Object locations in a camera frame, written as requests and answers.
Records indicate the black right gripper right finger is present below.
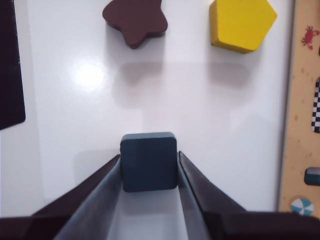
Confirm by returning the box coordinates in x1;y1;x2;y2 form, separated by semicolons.
177;151;248;240

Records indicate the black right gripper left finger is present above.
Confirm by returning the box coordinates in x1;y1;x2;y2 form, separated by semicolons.
32;154;124;240

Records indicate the dark blue square block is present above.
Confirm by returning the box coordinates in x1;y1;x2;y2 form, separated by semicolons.
119;131;179;193

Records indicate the wooden shape puzzle board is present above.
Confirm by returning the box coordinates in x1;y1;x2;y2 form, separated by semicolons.
277;0;320;216

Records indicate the black flat panel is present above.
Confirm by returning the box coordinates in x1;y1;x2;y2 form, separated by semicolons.
0;0;27;131

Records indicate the yellow pentagon block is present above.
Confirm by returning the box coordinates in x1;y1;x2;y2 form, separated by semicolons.
209;0;278;55

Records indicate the brown star block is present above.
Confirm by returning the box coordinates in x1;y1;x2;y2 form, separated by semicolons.
102;0;169;50

